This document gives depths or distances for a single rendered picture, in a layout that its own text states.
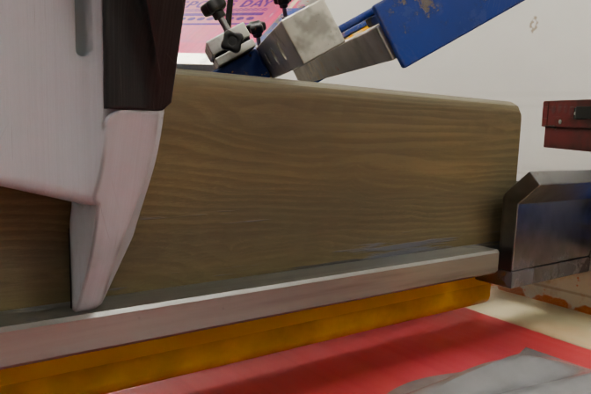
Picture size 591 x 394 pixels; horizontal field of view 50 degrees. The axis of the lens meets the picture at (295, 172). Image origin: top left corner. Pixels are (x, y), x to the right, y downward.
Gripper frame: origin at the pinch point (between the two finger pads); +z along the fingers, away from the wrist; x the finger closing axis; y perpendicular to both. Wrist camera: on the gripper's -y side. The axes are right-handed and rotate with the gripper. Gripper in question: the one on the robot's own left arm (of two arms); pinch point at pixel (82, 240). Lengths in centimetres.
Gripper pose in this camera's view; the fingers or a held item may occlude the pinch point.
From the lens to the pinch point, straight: 19.7
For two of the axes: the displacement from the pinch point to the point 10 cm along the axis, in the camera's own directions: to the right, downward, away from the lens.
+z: -0.5, 9.9, 1.0
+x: 6.3, 1.1, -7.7
